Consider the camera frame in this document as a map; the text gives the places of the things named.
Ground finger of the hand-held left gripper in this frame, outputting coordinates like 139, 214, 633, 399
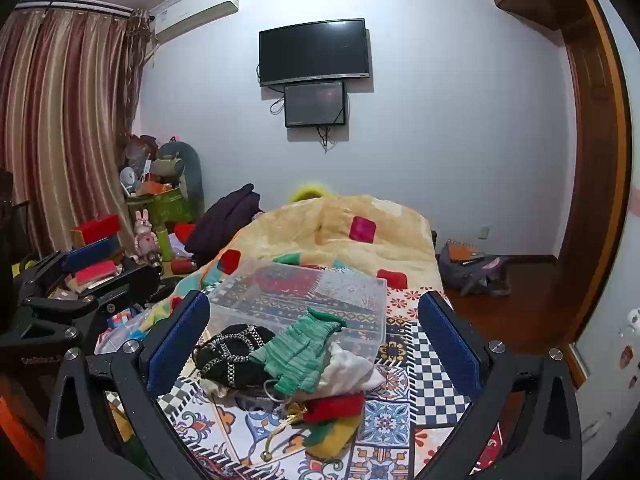
0, 263, 165, 347
16, 237, 123, 292

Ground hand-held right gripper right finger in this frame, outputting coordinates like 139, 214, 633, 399
418, 290, 583, 480

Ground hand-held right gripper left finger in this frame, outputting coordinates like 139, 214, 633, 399
46, 290, 211, 480

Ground black knit hat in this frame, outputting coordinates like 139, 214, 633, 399
192, 324, 276, 390

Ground clear plastic storage box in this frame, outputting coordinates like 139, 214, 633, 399
202, 259, 389, 364

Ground green knit glove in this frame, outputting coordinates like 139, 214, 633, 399
248, 306, 348, 396

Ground red box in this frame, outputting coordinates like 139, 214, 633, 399
72, 214, 124, 246

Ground pink rabbit toy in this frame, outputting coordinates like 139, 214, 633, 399
132, 208, 161, 264

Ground green bottle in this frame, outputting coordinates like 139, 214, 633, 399
157, 227, 174, 264

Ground patterned bed sheet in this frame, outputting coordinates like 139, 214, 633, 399
95, 260, 506, 480

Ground grey backpack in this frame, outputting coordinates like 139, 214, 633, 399
439, 240, 511, 297

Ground green cardboard box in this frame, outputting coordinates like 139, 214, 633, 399
127, 187, 194, 226

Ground black chair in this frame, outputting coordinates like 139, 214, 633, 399
0, 169, 32, 281

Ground orange spiral notebook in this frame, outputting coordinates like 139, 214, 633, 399
446, 241, 476, 262

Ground white cloth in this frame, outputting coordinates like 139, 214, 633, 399
320, 342, 387, 394

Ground dark purple clothing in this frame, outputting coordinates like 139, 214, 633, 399
185, 183, 264, 269

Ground red dotted knit cloth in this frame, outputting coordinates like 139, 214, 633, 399
252, 266, 326, 297

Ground striped brown curtain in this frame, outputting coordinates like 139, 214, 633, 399
0, 7, 152, 261

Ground yellow patchwork quilt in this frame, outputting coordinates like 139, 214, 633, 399
200, 192, 446, 293

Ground yellow green round cushion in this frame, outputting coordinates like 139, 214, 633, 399
290, 183, 334, 204

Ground white air conditioner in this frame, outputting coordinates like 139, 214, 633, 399
150, 0, 240, 44

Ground gold curved handle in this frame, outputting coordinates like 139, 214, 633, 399
262, 407, 309, 463

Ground small black wall monitor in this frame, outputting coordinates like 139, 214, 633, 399
284, 81, 347, 129

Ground large black wall television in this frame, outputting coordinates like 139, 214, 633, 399
258, 18, 371, 87

